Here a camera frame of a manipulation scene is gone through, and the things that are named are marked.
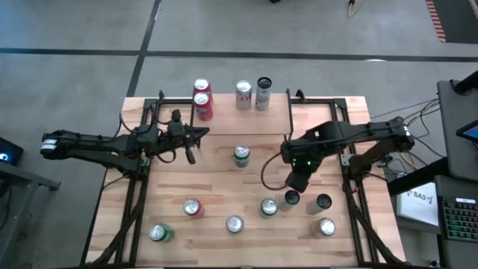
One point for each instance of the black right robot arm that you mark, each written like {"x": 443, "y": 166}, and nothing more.
{"x": 366, "y": 130}

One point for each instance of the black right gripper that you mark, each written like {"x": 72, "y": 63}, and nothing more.
{"x": 302, "y": 155}

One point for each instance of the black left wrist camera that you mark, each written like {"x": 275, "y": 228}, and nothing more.
{"x": 190, "y": 157}

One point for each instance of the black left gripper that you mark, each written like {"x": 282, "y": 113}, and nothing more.
{"x": 170, "y": 136}

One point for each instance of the green Sprite can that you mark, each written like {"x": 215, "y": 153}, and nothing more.
{"x": 269, "y": 206}
{"x": 241, "y": 151}
{"x": 157, "y": 232}

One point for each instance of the white SA3 paper sign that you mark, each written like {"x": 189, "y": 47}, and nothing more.
{"x": 418, "y": 205}

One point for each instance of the black desk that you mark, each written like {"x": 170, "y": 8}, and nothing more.
{"x": 459, "y": 254}

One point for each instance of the silver Diet Coke can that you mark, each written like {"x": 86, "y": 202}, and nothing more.
{"x": 235, "y": 223}
{"x": 243, "y": 98}
{"x": 326, "y": 226}

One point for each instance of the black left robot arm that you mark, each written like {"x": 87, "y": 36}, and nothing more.
{"x": 86, "y": 142}

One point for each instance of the black tablet blue screen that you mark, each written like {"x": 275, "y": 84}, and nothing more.
{"x": 471, "y": 131}

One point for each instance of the grey metal side table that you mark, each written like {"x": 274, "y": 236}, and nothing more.
{"x": 30, "y": 175}

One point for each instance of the silver metal bracket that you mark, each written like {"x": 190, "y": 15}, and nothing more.
{"x": 345, "y": 160}
{"x": 145, "y": 161}

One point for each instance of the grey desk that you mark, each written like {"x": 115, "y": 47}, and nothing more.
{"x": 461, "y": 157}

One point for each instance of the red Fanta strawberry can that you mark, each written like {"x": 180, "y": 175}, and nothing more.
{"x": 192, "y": 206}
{"x": 202, "y": 84}
{"x": 202, "y": 106}

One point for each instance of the black mat orange edge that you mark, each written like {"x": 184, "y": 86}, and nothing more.
{"x": 459, "y": 22}

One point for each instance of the slim Celsius Arctic Vibe can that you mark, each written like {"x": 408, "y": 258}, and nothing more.
{"x": 263, "y": 98}
{"x": 291, "y": 197}
{"x": 323, "y": 201}

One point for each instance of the black device blue light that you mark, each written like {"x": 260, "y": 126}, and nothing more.
{"x": 13, "y": 149}

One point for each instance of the backlit black keyboard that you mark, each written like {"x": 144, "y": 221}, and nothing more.
{"x": 461, "y": 220}

